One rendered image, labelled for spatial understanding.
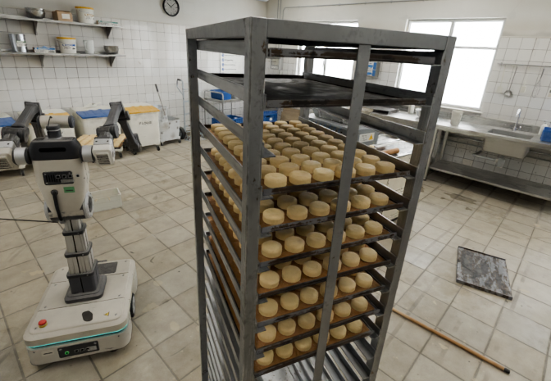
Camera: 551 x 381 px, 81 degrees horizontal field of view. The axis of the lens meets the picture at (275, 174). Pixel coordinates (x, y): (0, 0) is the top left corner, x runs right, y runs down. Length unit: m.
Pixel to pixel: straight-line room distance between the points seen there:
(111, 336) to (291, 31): 2.04
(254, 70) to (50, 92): 5.49
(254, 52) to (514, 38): 5.34
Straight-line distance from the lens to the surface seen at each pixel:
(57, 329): 2.32
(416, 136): 0.87
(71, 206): 2.10
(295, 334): 0.99
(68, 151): 1.98
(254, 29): 0.58
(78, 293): 2.44
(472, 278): 3.38
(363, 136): 2.88
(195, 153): 1.23
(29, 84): 5.92
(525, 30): 5.77
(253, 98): 0.58
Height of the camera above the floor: 1.77
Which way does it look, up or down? 21 degrees down
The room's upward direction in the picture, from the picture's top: 3 degrees clockwise
